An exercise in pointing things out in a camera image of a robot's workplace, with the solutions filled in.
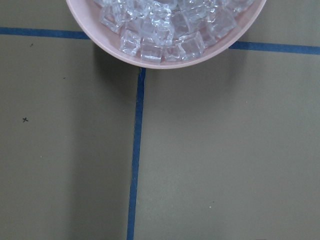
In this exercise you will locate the pink bowl of ice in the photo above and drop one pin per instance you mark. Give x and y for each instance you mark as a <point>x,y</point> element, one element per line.
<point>164,34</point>

